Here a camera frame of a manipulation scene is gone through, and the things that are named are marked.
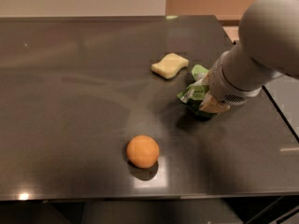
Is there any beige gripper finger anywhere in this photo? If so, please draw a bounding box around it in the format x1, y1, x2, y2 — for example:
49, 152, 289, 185
199, 91, 230, 114

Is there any yellow sponge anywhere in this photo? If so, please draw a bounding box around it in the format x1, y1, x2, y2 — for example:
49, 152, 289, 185
150, 53, 189, 79

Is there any green rice chip bag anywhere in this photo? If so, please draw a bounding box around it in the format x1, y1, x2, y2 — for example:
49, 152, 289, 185
177, 64, 215, 119

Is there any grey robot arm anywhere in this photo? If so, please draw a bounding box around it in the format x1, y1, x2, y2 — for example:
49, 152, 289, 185
200, 0, 299, 113

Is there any orange fruit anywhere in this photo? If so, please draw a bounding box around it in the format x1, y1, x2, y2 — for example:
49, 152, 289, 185
126, 135, 160, 169

